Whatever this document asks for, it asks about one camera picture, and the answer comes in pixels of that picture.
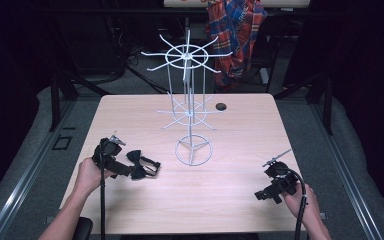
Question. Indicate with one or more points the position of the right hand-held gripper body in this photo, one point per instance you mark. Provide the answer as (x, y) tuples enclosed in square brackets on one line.
[(281, 180)]

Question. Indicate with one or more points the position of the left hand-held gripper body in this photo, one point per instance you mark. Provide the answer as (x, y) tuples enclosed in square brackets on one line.
[(108, 151)]

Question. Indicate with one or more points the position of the black bow tie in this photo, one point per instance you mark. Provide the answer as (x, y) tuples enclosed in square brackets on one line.
[(136, 165)]

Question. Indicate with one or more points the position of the person's left hand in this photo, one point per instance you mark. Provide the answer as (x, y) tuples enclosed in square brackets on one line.
[(88, 176)]

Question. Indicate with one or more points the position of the person's right hand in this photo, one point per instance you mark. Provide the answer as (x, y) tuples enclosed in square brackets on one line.
[(312, 205)]

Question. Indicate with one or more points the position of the black metal stand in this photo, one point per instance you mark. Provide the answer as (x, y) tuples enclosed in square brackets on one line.
[(328, 106), (55, 103)]

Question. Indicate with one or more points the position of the black chair part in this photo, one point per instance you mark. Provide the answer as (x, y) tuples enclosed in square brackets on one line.
[(82, 229)]

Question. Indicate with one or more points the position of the black table grommet hole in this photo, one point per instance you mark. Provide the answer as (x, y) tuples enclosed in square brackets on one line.
[(221, 106)]

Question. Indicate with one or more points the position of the plaid cloth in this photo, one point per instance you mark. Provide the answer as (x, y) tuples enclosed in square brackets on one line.
[(233, 33)]

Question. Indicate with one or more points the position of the metal floor rail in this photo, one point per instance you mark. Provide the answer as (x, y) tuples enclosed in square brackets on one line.
[(346, 173), (23, 180)]

